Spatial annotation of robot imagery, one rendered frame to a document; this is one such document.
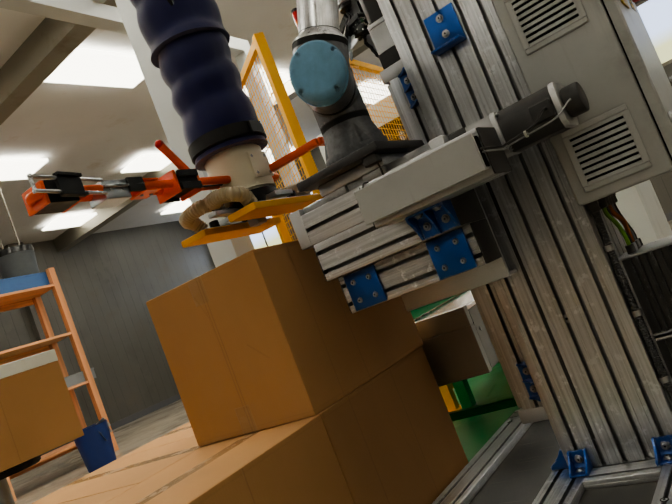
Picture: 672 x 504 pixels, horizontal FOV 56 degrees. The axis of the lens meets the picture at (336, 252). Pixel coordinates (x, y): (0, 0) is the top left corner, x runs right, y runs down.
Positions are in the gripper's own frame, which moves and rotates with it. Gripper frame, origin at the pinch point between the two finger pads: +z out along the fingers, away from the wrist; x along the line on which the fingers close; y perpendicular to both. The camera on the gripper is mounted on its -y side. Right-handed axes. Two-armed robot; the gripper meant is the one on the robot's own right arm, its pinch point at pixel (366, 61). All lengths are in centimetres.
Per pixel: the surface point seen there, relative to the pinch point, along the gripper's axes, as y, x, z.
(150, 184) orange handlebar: 6, -95, 31
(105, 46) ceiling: -418, 127, -248
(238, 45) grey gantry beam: -278, 174, -165
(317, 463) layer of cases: 23, -90, 103
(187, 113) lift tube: -7, -70, 9
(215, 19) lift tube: 2, -56, -15
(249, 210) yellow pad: 9, -73, 43
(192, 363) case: -10, -93, 74
